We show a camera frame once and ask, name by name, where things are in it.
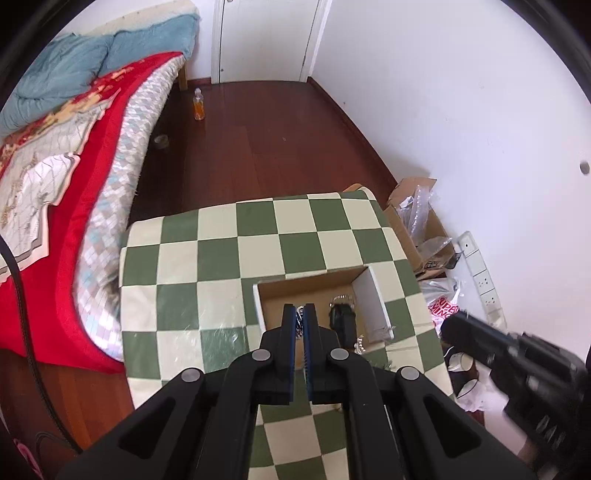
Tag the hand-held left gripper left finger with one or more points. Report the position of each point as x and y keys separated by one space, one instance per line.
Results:
x=289 y=344

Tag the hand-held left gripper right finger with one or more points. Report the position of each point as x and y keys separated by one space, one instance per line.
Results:
x=312 y=344

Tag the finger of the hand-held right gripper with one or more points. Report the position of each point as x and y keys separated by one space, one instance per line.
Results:
x=471 y=334

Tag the white cardboard jewelry box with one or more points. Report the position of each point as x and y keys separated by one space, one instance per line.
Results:
x=369 y=295

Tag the small silver jewelry piece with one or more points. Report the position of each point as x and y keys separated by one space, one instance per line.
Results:
x=359 y=345

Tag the white red plastic bag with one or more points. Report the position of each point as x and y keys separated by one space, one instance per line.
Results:
x=441 y=300

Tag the white power strip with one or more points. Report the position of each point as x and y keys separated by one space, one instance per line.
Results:
x=482 y=277

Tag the crumpled white plastic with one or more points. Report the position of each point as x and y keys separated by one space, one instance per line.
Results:
x=482 y=401

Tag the green white checkered tablecloth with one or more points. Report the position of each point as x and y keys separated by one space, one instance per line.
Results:
x=217 y=286

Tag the brown cardboard box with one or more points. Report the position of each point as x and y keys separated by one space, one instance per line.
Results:
x=406 y=226

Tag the clear plastic wrapping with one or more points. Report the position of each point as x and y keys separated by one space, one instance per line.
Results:
x=422 y=217

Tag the diamond patterned mattress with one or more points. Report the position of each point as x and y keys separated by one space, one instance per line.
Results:
x=122 y=184

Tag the tape roll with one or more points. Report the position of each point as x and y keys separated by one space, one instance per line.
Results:
x=161 y=141

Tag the orange drink bottle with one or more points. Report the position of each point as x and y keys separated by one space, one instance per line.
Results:
x=199 y=105

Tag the bed with red blanket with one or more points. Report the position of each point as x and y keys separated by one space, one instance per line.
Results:
x=69 y=194

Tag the wooden bed leg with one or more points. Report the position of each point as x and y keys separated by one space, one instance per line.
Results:
x=183 y=76

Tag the white door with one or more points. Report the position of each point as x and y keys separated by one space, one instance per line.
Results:
x=265 y=39

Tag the blue quilt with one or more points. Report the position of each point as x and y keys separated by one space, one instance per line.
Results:
x=69 y=60

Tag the round grey wall cap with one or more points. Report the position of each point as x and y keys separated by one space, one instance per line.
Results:
x=584 y=167

